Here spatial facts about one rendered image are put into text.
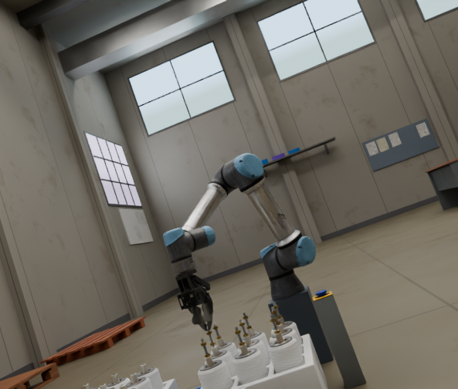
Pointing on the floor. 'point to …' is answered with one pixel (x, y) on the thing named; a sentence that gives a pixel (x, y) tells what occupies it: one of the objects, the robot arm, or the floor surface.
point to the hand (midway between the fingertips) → (207, 326)
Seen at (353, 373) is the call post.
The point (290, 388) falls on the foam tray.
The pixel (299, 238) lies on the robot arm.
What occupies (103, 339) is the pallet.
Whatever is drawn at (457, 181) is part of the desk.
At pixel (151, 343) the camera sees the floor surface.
